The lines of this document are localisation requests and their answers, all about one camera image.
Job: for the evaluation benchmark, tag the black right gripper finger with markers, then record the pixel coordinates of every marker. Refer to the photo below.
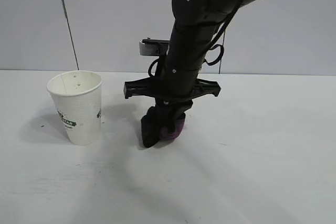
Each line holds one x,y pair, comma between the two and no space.
182,110
162,106

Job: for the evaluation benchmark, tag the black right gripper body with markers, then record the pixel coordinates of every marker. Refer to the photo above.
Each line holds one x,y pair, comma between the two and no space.
173,87

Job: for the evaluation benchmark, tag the purple and black cloth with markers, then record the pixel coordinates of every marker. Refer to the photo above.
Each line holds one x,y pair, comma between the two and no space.
151,132

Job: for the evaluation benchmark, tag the white paper coffee cup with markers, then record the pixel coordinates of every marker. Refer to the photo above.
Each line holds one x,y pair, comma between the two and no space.
78,119

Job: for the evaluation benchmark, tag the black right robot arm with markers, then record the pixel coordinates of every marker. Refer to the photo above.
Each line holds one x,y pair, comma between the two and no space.
194,24

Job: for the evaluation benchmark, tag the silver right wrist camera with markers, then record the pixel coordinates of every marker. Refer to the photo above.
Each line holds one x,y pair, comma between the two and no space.
149,49

